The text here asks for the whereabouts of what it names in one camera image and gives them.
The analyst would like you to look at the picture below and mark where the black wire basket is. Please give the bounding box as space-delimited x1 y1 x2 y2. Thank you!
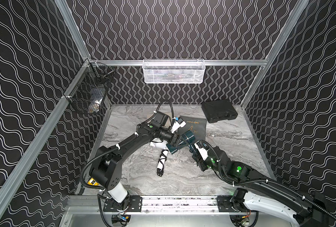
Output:
67 62 117 115

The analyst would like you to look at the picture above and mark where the grey hair dryer bag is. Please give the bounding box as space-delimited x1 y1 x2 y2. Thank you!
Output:
177 115 207 142

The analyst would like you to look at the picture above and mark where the yellow tape measure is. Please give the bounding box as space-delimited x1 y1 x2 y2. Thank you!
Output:
87 178 99 186

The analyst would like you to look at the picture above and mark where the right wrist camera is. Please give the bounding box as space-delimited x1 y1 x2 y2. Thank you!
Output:
194 142 208 161

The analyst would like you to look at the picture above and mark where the white hair dryer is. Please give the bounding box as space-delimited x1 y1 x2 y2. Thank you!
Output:
150 138 169 177

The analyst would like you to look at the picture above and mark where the beige hair dryer bag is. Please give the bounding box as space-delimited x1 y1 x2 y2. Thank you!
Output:
146 113 157 124

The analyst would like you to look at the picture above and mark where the black plastic case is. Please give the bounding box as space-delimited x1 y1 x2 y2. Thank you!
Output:
202 99 238 124

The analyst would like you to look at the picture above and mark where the white wire basket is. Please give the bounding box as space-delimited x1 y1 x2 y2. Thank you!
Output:
142 59 206 84

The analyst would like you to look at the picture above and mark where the dark green hair dryer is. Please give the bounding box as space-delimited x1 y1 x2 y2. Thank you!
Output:
166 130 195 154

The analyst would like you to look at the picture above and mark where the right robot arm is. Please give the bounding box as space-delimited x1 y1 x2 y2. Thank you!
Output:
189 140 336 227

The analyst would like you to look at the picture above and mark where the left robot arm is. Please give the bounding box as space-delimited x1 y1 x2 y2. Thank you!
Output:
79 99 183 203

